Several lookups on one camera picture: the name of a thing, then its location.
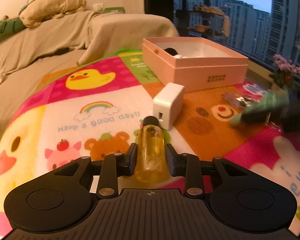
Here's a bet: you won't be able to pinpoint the black balcony shelf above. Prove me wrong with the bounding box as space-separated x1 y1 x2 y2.
175 0 231 37

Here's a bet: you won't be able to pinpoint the beige pillow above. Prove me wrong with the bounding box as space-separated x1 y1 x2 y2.
19 0 87 28

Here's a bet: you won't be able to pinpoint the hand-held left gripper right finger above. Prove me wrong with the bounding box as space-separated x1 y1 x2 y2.
165 144 248 197

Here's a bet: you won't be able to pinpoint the yellow bottle with black cap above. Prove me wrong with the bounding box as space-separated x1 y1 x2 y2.
134 116 171 182

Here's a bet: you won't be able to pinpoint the green plush cushion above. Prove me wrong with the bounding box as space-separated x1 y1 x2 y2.
0 15 26 48

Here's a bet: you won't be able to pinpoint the black and white cylindrical bottle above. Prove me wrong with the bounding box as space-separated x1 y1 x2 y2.
164 47 185 59

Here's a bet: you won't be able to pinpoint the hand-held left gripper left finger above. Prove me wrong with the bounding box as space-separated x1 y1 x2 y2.
54 143 138 197

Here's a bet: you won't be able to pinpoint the clear plastic packet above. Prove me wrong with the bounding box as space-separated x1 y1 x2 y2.
221 91 260 111

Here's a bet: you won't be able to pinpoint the pink cardboard box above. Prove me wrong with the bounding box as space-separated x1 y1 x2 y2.
142 37 249 92

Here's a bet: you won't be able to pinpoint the small white cube charger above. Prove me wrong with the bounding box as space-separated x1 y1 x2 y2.
153 82 185 131

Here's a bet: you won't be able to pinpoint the pink potted flowers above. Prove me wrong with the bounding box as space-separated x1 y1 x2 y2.
269 54 300 88

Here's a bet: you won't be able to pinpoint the colourful cartoon play mat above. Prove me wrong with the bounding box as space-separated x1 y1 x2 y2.
0 48 300 240

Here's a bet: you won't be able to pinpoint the sofa with beige cover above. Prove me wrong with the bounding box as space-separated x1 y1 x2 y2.
0 11 179 160

